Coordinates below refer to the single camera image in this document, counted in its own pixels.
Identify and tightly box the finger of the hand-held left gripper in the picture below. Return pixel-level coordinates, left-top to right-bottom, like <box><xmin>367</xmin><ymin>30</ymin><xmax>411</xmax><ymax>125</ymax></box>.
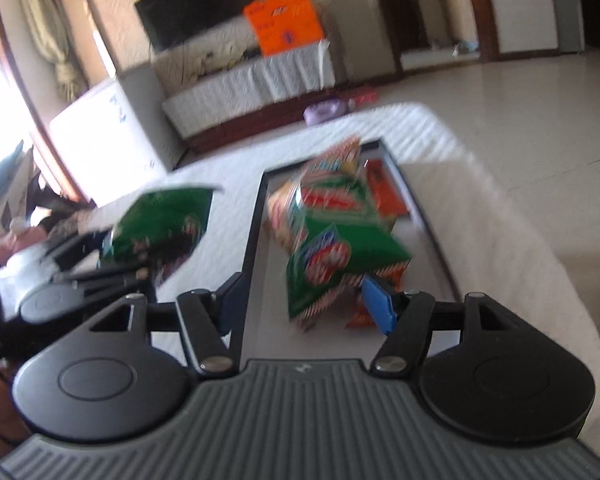
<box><xmin>55</xmin><ymin>262</ymin><xmax>153</xmax><ymax>303</ymax></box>
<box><xmin>37</xmin><ymin>230</ymin><xmax>113</xmax><ymax>268</ymax></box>

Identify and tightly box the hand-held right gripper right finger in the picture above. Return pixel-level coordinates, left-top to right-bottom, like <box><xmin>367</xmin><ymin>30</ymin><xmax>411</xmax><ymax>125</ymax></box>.
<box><xmin>361</xmin><ymin>271</ymin><xmax>523</xmax><ymax>377</ymax></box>

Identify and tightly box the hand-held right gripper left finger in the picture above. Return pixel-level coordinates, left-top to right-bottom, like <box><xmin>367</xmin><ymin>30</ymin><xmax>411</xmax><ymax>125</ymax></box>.
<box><xmin>87</xmin><ymin>271</ymin><xmax>246</xmax><ymax>377</ymax></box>

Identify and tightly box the grey box tray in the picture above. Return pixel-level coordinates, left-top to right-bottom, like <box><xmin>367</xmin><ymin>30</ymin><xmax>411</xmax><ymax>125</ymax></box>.
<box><xmin>230</xmin><ymin>137</ymin><xmax>465</xmax><ymax>364</ymax></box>

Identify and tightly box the green snack bag blue logo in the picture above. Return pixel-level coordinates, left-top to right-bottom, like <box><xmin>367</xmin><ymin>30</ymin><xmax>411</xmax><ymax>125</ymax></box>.
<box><xmin>286</xmin><ymin>222</ymin><xmax>412</xmax><ymax>332</ymax></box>

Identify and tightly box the dark green snack bag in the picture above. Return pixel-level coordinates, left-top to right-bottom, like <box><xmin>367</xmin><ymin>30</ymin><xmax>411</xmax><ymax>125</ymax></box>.
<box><xmin>97</xmin><ymin>185</ymin><xmax>224</xmax><ymax>289</ymax></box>

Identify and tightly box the pink plush toy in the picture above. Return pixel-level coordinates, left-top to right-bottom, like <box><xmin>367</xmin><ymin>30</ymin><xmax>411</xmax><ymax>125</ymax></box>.
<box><xmin>0</xmin><ymin>217</ymin><xmax>49</xmax><ymax>261</ymax></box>

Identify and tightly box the black bag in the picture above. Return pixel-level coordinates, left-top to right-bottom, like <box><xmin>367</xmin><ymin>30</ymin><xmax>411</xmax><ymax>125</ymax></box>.
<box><xmin>0</xmin><ymin>142</ymin><xmax>37</xmax><ymax>222</ymax></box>

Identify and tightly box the plain orange snack packet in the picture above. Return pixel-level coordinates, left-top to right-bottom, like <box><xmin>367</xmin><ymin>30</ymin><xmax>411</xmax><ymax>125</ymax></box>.
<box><xmin>365</xmin><ymin>158</ymin><xmax>412</xmax><ymax>219</ymax></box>

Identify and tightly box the white chest freezer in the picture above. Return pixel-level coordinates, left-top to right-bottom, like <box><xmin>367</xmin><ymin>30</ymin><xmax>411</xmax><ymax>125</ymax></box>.
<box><xmin>49</xmin><ymin>77</ymin><xmax>186</xmax><ymax>206</ymax></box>

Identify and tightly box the yellow green snack bag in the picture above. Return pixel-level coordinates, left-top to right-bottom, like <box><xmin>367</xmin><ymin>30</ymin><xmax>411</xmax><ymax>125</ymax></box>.
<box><xmin>265</xmin><ymin>136</ymin><xmax>396</xmax><ymax>251</ymax></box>

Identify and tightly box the wooden tv cabinet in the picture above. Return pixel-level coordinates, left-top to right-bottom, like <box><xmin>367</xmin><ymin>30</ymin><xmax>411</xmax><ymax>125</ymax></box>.
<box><xmin>182</xmin><ymin>74</ymin><xmax>381</xmax><ymax>154</ymax></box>

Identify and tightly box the purple bottle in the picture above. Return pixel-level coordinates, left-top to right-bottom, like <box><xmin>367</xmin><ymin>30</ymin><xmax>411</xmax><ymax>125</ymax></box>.
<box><xmin>303</xmin><ymin>99</ymin><xmax>354</xmax><ymax>125</ymax></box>

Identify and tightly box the beige curtain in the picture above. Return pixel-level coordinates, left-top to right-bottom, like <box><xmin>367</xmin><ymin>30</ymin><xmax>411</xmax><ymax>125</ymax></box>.
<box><xmin>15</xmin><ymin>0</ymin><xmax>89</xmax><ymax>104</ymax></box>

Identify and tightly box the white lace cloth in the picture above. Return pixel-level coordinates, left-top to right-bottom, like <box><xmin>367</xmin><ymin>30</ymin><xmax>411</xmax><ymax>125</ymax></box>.
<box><xmin>161</xmin><ymin>40</ymin><xmax>337</xmax><ymax>134</ymax></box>

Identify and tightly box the black television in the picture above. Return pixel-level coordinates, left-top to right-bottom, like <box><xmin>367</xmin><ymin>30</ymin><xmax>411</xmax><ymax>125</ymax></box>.
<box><xmin>134</xmin><ymin>0</ymin><xmax>257</xmax><ymax>54</ymax></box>

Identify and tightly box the orange gift box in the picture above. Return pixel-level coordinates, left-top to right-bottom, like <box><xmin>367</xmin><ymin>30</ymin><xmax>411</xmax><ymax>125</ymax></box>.
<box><xmin>243</xmin><ymin>0</ymin><xmax>327</xmax><ymax>57</ymax></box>

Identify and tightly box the wooden kitchen counter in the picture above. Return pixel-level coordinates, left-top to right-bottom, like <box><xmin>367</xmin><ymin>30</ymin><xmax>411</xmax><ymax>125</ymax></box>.
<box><xmin>437</xmin><ymin>0</ymin><xmax>479</xmax><ymax>46</ymax></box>

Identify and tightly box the dark wooden door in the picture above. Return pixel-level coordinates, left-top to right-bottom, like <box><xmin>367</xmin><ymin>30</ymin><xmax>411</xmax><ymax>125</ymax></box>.
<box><xmin>375</xmin><ymin>0</ymin><xmax>427</xmax><ymax>57</ymax></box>

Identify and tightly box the grey refrigerator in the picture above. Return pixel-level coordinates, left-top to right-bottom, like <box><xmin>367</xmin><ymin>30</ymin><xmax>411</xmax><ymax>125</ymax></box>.
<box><xmin>545</xmin><ymin>0</ymin><xmax>586</xmax><ymax>54</ymax></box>

